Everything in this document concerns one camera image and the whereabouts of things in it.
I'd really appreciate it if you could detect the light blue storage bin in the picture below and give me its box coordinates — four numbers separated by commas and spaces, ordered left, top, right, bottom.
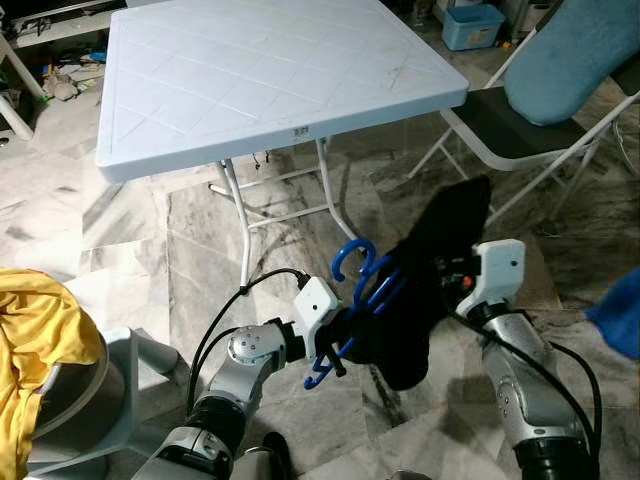
441, 3, 507, 51

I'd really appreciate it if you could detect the blue plastic hanger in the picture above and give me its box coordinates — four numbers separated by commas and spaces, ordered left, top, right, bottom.
303, 238, 409, 390

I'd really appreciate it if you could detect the light blue cushion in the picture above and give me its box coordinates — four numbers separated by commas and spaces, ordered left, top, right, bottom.
503, 0, 640, 127

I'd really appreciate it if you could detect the black garment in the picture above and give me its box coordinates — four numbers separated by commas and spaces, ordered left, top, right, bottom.
350, 177, 493, 392

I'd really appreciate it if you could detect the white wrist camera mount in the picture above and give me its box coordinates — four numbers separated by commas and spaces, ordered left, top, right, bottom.
455, 240, 527, 319
291, 277, 344, 359

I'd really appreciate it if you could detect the white folding chair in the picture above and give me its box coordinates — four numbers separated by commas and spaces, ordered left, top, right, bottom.
408, 20, 640, 238

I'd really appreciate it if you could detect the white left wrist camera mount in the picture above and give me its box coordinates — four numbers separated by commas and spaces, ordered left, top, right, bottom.
291, 277, 344, 359

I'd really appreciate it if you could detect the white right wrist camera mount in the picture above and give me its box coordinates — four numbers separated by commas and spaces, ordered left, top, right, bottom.
455, 240, 527, 319

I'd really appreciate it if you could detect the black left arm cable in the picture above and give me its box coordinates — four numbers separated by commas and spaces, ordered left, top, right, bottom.
193, 325, 246, 401
186, 267, 313, 413

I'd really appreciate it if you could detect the grey plastic basin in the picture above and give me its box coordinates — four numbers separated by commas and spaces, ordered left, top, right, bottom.
30, 335, 111, 441

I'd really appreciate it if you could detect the white tube frame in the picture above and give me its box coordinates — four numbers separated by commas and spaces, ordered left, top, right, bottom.
0, 30, 51, 141

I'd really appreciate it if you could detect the bright blue shirt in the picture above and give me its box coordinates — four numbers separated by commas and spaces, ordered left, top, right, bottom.
585, 268, 640, 361

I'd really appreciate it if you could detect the yellow knit garment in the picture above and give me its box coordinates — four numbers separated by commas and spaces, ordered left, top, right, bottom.
0, 267, 106, 480

